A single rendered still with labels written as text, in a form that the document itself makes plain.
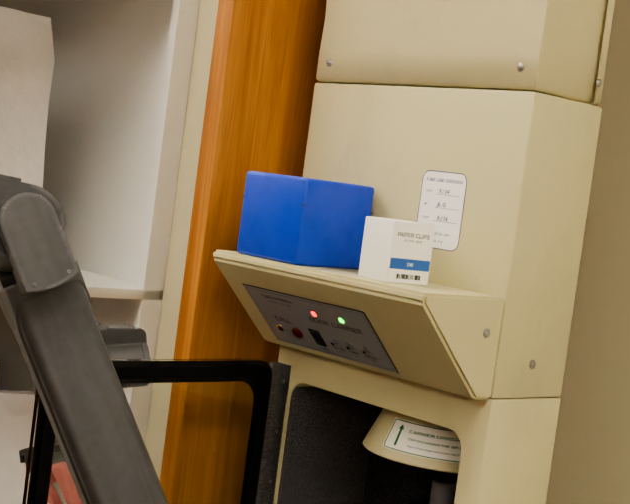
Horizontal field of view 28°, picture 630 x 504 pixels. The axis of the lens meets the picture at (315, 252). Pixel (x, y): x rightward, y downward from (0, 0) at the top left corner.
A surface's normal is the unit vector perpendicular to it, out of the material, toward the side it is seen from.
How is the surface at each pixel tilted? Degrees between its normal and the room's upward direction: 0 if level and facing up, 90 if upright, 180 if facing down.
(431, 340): 135
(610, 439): 90
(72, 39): 90
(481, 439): 90
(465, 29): 90
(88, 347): 78
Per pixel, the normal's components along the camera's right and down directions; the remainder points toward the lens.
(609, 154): -0.74, -0.06
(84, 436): 0.33, -0.08
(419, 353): -0.62, 0.66
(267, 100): 0.66, 0.13
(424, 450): -0.24, -0.39
